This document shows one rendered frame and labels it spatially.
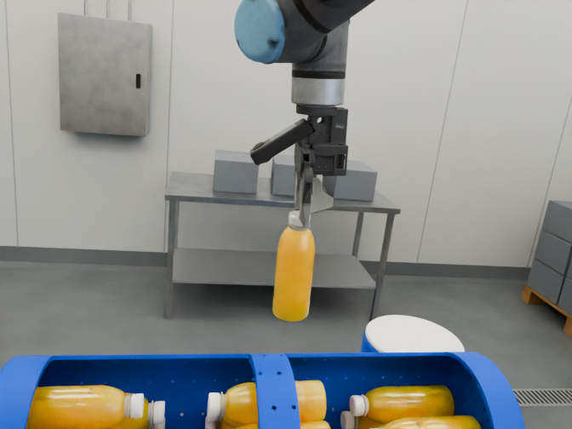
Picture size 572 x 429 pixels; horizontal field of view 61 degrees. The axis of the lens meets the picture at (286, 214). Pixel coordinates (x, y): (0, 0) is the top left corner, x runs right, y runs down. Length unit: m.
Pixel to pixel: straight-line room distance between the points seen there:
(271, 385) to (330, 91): 0.49
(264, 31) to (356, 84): 3.50
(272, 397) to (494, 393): 0.40
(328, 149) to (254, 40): 0.23
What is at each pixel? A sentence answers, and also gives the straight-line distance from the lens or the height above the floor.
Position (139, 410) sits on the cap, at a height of 1.16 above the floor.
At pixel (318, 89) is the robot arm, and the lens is 0.81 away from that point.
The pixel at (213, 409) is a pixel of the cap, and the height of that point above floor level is 1.16.
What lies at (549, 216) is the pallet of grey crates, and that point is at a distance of 4.66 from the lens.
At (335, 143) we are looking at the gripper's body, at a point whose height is 1.62.
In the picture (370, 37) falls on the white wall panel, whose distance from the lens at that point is 4.21.
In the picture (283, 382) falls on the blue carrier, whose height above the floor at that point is 1.23.
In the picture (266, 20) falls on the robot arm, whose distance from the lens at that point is 0.70.
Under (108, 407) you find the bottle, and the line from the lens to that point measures 0.90.
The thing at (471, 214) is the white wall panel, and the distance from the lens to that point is 4.83.
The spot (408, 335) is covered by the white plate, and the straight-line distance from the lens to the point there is 1.50.
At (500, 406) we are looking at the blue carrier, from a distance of 1.00.
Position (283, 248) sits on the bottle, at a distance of 0.89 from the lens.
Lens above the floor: 1.73
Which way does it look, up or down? 16 degrees down
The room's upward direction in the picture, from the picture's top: 6 degrees clockwise
